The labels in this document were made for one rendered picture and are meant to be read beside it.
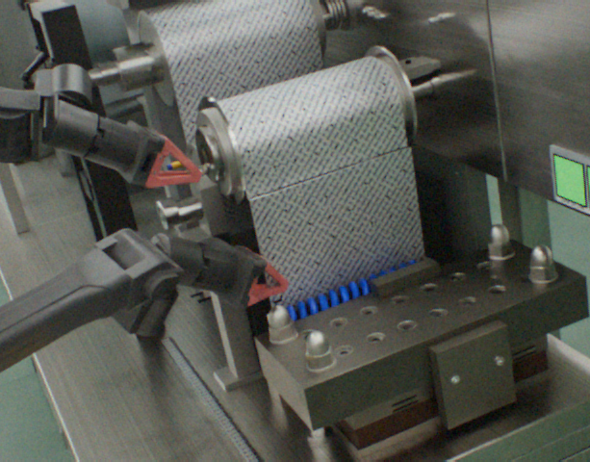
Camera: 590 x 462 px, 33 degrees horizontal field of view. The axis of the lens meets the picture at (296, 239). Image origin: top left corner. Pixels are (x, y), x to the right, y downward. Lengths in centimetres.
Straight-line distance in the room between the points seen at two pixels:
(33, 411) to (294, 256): 223
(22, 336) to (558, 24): 66
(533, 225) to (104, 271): 81
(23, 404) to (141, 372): 197
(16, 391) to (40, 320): 255
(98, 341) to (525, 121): 81
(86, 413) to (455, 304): 57
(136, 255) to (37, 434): 221
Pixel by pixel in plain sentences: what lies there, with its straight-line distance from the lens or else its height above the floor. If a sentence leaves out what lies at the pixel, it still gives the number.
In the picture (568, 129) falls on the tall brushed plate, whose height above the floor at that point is 124.
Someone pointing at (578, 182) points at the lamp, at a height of 119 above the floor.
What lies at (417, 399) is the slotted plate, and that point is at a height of 95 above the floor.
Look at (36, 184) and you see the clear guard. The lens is 227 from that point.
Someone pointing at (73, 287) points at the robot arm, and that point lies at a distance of 109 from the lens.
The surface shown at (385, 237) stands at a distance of 136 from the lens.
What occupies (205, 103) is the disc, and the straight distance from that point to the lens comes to 130.
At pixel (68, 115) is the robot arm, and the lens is 122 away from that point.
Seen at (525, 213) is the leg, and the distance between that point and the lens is 165.
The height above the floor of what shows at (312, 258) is 109.
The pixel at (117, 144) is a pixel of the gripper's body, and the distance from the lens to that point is 124.
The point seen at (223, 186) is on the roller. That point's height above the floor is 121.
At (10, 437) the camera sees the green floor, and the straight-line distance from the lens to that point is 335.
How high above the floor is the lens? 163
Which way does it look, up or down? 23 degrees down
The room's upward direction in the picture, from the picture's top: 12 degrees counter-clockwise
